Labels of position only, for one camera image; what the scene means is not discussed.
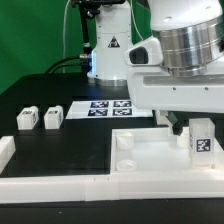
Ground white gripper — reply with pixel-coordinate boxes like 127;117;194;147
127;67;224;136

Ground white sheet with tags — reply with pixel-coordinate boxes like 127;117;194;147
66;99;153;119

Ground black cables at base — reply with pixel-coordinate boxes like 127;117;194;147
44;55;92;75

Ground white square tabletop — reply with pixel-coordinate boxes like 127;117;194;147
108;126;221;176

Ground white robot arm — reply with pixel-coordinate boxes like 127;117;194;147
71;0;224;133

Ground white U-shaped obstacle fence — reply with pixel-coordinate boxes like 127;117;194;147
0;143;224;204

